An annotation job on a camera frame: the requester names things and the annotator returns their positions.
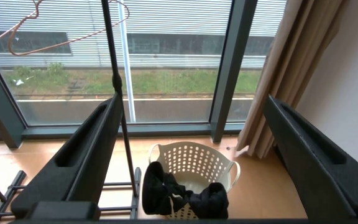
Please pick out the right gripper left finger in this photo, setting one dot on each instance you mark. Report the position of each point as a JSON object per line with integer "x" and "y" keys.
{"x": 82, "y": 186}

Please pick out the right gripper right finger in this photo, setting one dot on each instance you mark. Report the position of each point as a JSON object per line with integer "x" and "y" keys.
{"x": 328, "y": 199}

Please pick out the window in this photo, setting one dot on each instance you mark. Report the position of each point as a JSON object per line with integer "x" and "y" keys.
{"x": 230, "y": 77}

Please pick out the black clothes rack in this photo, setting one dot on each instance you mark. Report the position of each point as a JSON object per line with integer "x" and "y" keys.
{"x": 117, "y": 84}

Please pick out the white laundry basket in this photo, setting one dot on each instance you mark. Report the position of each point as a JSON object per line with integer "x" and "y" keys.
{"x": 197, "y": 161}

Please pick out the beige curtain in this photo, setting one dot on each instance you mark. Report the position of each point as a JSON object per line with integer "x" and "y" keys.
{"x": 291, "y": 77}

